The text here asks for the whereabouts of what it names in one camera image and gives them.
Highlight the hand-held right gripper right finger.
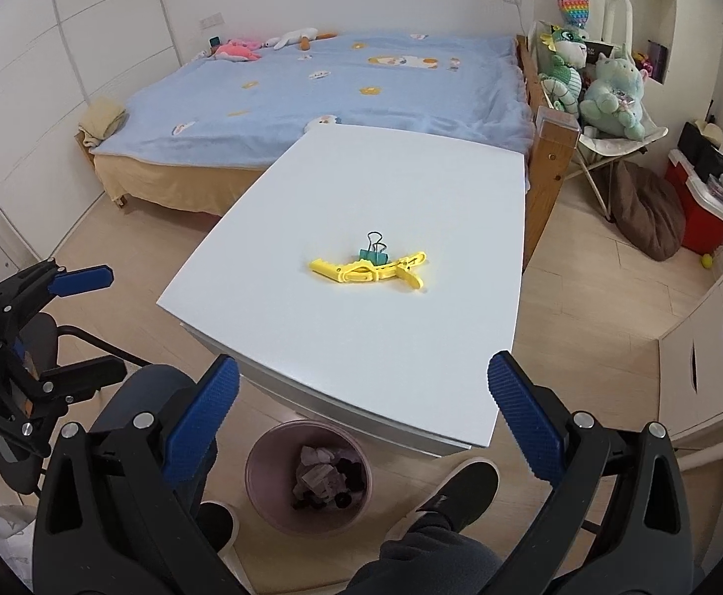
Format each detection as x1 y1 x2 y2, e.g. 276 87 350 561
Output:
487 350 706 595

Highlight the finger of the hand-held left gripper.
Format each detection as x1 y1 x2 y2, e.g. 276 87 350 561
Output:
27 356 128 422
0 258 115 323

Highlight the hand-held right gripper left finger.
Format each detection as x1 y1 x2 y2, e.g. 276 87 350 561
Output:
32 353 244 595

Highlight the pink trash bin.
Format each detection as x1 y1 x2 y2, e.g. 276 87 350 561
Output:
245 420 373 537

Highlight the black shoe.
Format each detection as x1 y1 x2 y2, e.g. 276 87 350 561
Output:
386 457 500 543

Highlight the crumpled tissue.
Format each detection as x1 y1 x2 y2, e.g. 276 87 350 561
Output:
295 445 347 498

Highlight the yellow bed skirt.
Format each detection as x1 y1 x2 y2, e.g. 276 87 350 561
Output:
92 150 276 219

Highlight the beige folded blanket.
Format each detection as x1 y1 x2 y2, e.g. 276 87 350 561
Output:
79 99 128 151

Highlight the person's leg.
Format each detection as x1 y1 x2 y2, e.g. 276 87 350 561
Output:
349 508 511 595

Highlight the white drawer unit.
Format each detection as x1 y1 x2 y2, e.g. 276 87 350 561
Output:
656 246 723 450

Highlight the yellow plastic clip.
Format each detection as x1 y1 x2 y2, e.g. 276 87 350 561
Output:
308 249 428 293

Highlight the binder clip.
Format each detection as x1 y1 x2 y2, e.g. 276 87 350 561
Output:
357 231 391 264

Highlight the brown cushion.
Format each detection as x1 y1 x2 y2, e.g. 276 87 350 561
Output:
609 161 688 262

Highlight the bed with blue blanket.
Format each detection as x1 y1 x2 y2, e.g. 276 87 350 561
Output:
75 34 581 272

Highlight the red cooler box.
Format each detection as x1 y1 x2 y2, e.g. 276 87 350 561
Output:
665 149 723 256

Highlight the pink plush toy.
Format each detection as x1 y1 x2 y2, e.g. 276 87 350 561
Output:
213 39 262 63

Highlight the white folding chair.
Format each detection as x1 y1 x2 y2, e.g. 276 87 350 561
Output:
575 108 670 219

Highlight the clear bed corner guard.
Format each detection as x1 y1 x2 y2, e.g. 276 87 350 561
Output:
535 105 581 140

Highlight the bed with blue cover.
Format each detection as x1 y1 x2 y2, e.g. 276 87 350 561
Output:
92 31 534 173

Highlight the white goose plush toy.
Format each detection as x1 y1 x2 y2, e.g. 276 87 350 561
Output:
261 27 338 52

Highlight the black bag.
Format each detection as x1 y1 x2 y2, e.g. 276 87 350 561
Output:
676 120 723 210

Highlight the teal unicorn plush toy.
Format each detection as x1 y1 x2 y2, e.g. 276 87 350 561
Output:
578 53 649 141

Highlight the green dragon plush toy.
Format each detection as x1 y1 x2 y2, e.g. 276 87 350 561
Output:
538 21 589 117

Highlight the rainbow bag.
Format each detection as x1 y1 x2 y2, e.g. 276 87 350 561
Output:
558 0 592 30

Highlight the white arched frame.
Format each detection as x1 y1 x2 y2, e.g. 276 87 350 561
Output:
605 0 635 61

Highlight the white wall shelf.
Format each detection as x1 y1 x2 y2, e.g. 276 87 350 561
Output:
602 0 680 86

